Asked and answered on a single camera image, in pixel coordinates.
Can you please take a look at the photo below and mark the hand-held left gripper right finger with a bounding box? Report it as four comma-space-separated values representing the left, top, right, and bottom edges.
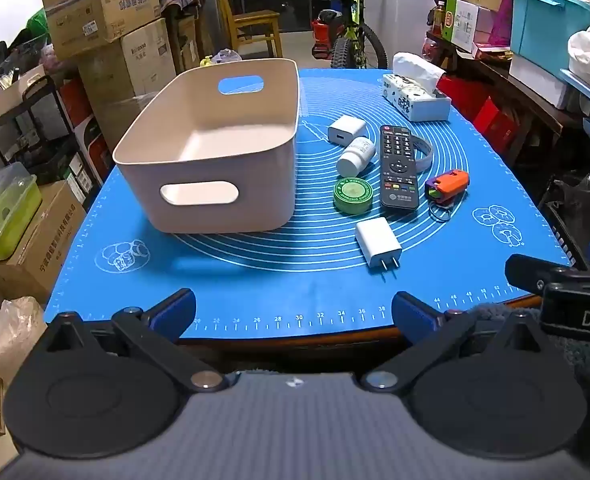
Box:
360, 291, 546, 393

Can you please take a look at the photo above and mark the open brown cardboard box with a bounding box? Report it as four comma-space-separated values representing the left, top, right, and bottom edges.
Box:
39, 0, 163, 61

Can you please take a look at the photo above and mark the red gift box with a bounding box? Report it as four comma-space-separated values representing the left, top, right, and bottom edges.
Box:
472, 97, 518, 153

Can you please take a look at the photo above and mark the beige plastic storage bin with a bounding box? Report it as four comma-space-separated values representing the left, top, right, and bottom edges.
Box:
112, 58, 300, 234

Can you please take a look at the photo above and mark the black metal rack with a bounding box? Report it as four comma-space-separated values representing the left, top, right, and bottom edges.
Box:
0, 75, 108, 196

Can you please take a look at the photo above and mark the green lunch box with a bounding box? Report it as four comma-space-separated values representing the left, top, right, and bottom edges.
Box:
0, 162, 43, 262

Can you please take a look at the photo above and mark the grey plastic bag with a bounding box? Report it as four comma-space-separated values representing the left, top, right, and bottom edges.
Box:
212, 49, 248, 66

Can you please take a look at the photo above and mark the orange purple toy knife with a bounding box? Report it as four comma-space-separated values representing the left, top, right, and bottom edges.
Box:
424, 170, 470, 222

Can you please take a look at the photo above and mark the black remote control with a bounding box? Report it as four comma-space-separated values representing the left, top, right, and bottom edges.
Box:
379, 125, 421, 211

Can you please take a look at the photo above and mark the green round tin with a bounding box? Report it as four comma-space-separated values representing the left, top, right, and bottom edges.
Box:
333, 176, 373, 216

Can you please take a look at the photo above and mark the white cube charger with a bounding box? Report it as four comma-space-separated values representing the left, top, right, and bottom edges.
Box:
327, 115, 358, 147

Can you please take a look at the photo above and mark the green white carton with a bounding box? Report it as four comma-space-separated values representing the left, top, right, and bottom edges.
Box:
442, 0, 478, 53

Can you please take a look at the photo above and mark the wooden chair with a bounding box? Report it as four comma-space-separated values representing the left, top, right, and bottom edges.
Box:
212, 0, 283, 58

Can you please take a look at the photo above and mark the blue silicone baking mat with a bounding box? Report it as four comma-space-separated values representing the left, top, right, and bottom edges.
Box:
44, 67, 573, 341

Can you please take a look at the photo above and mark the white plug charger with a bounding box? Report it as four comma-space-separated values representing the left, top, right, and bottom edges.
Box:
355, 216, 402, 276

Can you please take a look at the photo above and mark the white chest freezer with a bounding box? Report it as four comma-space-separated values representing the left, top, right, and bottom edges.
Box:
362, 0, 441, 68

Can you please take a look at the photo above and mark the large brown cardboard box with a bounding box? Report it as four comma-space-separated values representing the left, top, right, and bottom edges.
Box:
77, 17, 176, 106

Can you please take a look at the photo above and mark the teal plastic storage box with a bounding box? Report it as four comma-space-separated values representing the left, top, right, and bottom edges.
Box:
509, 0, 590, 76

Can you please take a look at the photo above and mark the drink bottle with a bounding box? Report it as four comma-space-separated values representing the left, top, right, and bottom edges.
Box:
432, 1, 448, 38

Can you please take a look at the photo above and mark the green black bicycle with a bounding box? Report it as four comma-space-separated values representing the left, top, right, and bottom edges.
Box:
310, 0, 388, 69

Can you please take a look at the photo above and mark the red bucket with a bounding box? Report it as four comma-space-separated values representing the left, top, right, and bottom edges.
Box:
311, 20, 333, 61

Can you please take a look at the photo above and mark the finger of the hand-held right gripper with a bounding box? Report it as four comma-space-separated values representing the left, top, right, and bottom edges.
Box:
505, 254, 576, 293

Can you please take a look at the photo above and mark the clear bag of grain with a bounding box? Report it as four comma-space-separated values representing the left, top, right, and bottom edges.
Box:
0, 296, 50, 386

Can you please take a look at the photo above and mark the beige tote basket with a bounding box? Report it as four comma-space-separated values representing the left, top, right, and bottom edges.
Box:
0, 64, 46, 123

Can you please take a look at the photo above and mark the white pill bottle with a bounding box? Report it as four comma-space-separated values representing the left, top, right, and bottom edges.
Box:
336, 137, 376, 177

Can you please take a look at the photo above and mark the brown printed cardboard box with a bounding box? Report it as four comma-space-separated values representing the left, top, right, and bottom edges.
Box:
0, 180, 86, 306

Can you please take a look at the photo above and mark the printed tissue box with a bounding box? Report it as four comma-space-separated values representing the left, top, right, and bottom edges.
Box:
382, 52, 452, 122

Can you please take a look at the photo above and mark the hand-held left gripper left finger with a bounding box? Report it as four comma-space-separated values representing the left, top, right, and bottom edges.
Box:
40, 288, 228, 393

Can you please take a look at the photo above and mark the red appliance box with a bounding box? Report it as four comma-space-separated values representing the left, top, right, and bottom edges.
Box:
72, 115, 108, 181

